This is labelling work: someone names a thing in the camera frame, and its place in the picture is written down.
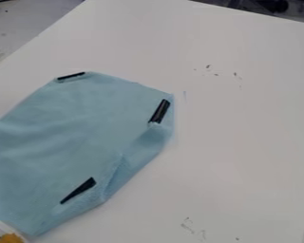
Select light blue cloth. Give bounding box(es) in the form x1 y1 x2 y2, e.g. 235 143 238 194
0 70 177 237

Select yellow and white tool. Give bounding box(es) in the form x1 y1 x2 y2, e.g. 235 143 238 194
0 215 30 243

